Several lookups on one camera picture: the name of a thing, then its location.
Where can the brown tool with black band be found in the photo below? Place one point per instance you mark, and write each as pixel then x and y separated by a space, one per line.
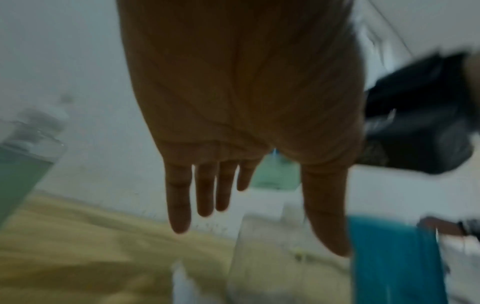
pixel 446 227

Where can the blue cloth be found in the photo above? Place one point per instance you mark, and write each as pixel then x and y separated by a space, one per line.
pixel 393 261

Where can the glass container with green liquid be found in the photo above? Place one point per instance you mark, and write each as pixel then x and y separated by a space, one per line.
pixel 22 169

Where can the person's left hand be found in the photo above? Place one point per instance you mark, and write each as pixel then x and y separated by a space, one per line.
pixel 243 89

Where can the clear glass cup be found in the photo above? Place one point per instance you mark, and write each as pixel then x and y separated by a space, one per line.
pixel 270 261

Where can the black bag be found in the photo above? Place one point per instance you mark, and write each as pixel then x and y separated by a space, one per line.
pixel 420 118

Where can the green glass bottle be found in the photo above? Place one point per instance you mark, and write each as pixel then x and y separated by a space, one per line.
pixel 275 175

